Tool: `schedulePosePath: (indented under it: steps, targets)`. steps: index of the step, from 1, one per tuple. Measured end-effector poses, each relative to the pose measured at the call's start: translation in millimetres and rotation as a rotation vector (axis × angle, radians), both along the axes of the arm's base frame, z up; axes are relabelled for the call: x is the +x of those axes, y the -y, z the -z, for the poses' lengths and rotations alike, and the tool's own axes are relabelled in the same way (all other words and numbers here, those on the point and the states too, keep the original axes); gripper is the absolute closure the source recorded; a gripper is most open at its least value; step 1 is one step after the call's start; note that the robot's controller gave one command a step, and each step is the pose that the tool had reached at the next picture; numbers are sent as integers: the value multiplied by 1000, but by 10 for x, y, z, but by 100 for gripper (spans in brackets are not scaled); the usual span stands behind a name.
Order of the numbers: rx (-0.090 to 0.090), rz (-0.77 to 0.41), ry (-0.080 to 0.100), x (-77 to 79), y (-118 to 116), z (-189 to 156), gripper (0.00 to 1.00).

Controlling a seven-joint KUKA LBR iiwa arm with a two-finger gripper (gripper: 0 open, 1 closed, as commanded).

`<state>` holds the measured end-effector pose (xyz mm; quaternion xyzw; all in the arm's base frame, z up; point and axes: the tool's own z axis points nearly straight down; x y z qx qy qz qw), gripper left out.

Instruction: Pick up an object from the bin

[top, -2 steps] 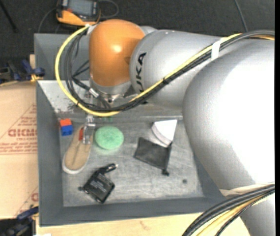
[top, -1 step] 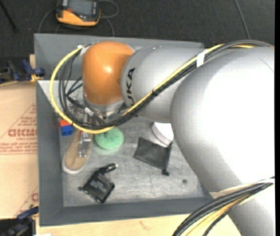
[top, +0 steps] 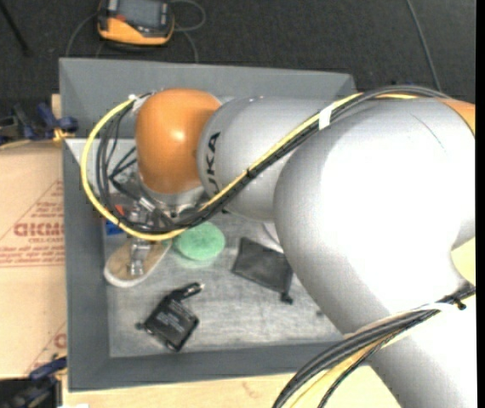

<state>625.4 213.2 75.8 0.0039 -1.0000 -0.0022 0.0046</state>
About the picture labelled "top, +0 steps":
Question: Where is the green round sponge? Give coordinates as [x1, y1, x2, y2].
[170, 220, 227, 268]

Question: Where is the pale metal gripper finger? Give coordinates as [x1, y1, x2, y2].
[127, 241, 140, 276]
[138, 241, 151, 275]

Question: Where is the brown cardboard board, red print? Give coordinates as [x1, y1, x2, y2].
[0, 139, 68, 382]

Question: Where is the black power adapter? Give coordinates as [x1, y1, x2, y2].
[134, 281, 206, 353]

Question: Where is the black fabric pouch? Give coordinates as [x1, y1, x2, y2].
[231, 236, 295, 305]

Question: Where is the grey metal bin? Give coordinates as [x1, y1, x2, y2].
[58, 57, 357, 393]

